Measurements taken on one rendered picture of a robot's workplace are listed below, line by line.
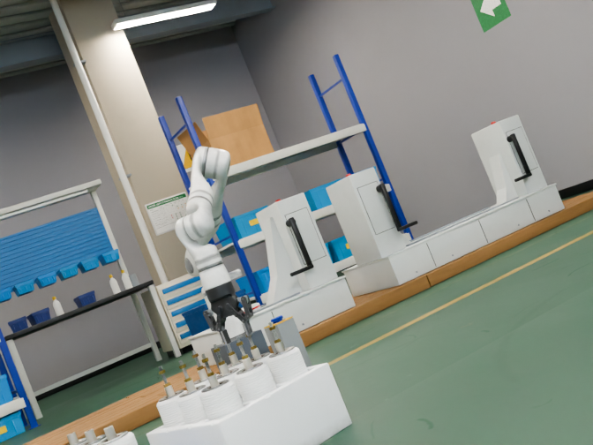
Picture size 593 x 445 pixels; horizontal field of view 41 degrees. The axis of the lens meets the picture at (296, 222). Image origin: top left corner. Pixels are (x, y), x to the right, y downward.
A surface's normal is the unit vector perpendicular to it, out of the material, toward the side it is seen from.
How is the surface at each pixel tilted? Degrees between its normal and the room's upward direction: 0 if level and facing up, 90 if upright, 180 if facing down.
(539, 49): 90
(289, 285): 90
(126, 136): 90
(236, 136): 90
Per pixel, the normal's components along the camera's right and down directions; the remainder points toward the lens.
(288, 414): 0.60, -0.27
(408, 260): 0.44, -0.21
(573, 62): -0.82, 0.31
